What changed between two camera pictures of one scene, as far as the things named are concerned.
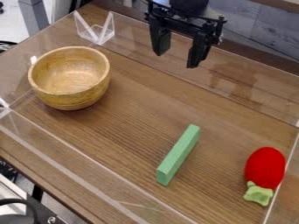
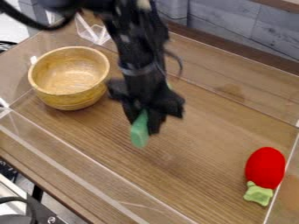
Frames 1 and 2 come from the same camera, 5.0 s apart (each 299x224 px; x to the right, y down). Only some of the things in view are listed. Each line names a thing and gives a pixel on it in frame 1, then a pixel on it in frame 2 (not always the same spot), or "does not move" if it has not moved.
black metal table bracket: [38, 213] does not move
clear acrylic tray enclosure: [137, 125] does not move
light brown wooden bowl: [70, 77] does not move
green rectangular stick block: [189, 140] -> [140, 129]
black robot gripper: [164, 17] -> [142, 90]
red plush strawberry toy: [265, 168] does not move
